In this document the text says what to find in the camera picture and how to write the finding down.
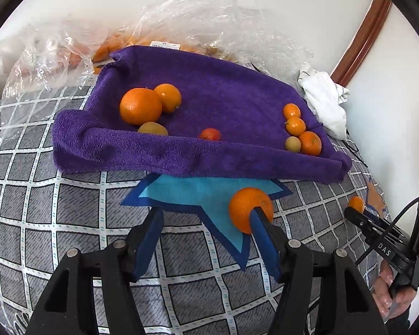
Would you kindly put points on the person's right hand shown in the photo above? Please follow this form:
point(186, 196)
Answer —
point(382, 286)

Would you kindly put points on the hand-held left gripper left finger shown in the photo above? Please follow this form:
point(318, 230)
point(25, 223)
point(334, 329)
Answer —
point(148, 247)

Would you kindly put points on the small red mandarin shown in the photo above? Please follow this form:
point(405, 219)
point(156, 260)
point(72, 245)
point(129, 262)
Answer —
point(210, 134)

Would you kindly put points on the grey checked bed sheet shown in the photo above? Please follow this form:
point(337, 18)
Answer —
point(73, 199)

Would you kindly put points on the crumpled clear plastic bag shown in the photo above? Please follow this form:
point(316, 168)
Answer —
point(38, 62)

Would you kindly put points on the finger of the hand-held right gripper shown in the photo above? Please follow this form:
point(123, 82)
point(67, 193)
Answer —
point(387, 226)
point(365, 226)

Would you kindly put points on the purple towel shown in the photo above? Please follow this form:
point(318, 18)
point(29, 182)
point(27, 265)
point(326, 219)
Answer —
point(230, 94)

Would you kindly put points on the large orange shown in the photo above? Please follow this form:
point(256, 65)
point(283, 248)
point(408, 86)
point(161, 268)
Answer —
point(140, 106)

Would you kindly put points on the large clear plastic bag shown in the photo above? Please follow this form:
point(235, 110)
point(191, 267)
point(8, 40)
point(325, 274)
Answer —
point(230, 24)

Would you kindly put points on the white label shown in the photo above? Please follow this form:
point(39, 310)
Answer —
point(166, 45)

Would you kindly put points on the brown wooden door frame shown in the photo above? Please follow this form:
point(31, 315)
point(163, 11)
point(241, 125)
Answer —
point(366, 31)

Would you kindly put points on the pile of bagged oranges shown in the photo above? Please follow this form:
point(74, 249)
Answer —
point(108, 47)

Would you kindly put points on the white cloth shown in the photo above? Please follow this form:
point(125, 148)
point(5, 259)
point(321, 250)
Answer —
point(324, 101)

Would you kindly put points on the small orange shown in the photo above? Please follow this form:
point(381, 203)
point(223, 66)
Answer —
point(168, 97)
point(292, 110)

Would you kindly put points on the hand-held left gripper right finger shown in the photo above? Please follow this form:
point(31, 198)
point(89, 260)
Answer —
point(265, 247)

